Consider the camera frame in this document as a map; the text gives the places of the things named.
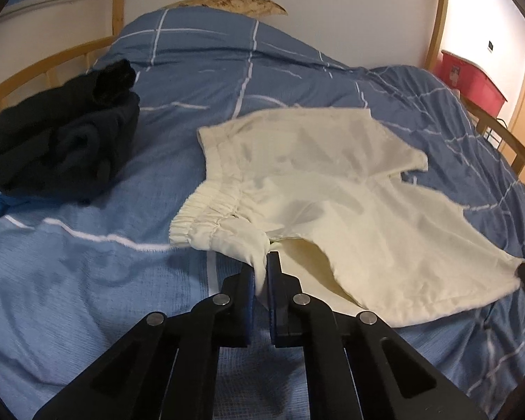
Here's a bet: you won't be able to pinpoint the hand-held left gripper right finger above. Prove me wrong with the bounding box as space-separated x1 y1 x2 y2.
266 251 491 420

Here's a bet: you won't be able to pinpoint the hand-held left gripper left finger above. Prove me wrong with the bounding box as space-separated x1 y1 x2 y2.
33 263 257 420

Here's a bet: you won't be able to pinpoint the cream pants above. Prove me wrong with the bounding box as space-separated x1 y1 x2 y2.
170 107 525 329

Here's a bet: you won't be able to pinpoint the blue checked blanket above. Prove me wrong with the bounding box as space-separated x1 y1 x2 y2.
0 8 525 420

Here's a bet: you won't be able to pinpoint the red storage bin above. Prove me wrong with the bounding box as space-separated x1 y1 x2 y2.
433 49 507 117

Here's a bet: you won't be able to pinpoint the dark folded clothes pile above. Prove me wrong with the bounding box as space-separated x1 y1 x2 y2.
0 59 141 205

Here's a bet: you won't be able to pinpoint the blue cloth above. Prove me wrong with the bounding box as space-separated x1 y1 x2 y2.
0 195 40 219

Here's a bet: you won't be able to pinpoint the beige fish plush pillow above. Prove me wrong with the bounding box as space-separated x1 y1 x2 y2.
164 0 287 20

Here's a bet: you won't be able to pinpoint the black wire rack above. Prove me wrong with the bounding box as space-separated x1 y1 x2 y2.
477 118 510 146

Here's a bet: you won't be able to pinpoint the wooden bed frame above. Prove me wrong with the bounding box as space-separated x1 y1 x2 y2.
0 0 525 202

